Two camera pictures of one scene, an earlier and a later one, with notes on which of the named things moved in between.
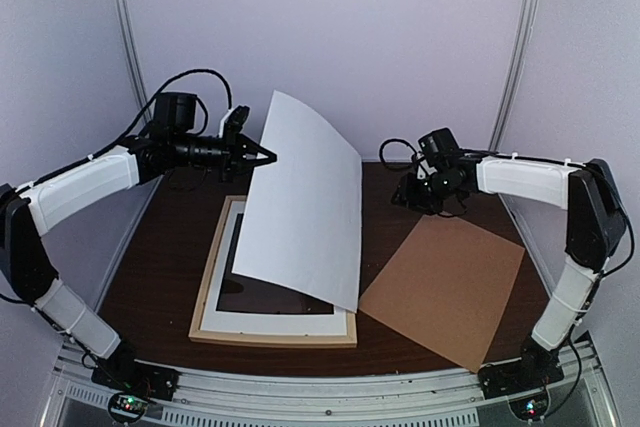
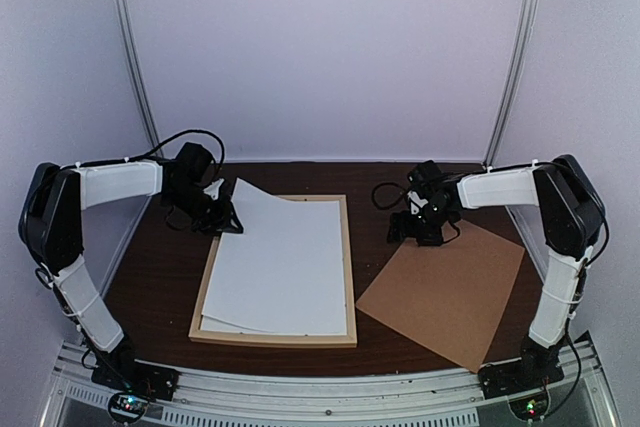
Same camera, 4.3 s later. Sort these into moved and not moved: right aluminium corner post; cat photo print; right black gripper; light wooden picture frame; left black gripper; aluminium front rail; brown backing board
Moved: left black gripper; cat photo print; right black gripper
Not moved: right aluminium corner post; brown backing board; aluminium front rail; light wooden picture frame
